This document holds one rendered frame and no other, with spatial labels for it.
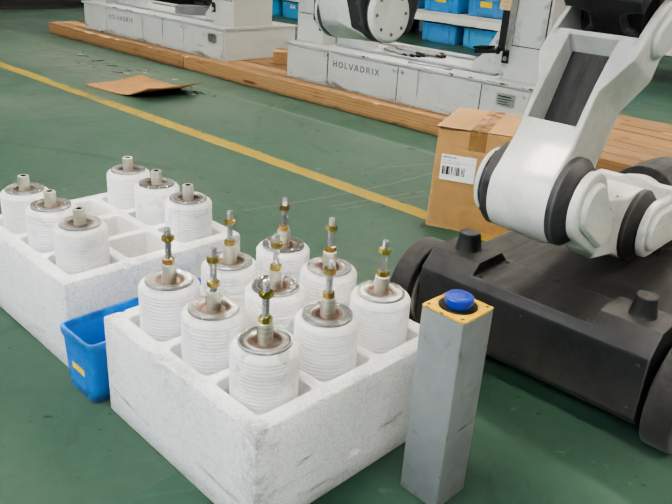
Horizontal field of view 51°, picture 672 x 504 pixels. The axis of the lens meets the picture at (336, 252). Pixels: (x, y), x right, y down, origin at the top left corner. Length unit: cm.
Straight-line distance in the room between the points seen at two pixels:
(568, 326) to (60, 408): 88
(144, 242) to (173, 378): 53
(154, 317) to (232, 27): 331
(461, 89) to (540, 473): 221
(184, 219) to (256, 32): 304
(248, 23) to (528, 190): 339
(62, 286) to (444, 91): 224
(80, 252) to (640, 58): 99
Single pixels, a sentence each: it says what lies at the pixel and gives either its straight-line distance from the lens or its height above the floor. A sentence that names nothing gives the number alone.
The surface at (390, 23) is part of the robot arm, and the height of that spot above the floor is 65.
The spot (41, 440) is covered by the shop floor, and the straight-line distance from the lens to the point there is 126.
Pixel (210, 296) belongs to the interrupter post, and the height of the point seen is 28.
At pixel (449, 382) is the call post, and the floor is 22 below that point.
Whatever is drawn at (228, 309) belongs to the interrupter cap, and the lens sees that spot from 105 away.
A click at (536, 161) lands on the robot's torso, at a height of 46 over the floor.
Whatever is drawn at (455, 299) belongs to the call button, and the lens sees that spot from 96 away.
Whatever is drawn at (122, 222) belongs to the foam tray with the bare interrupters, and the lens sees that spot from 162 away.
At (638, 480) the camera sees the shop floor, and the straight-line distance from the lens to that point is 128.
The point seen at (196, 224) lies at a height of 21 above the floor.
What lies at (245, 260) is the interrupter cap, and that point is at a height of 25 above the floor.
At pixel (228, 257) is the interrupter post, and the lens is 119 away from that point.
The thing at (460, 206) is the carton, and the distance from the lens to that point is 208.
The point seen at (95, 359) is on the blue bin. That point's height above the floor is 9.
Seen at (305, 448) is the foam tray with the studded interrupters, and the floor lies 11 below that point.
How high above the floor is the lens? 75
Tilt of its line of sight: 24 degrees down
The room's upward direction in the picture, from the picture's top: 4 degrees clockwise
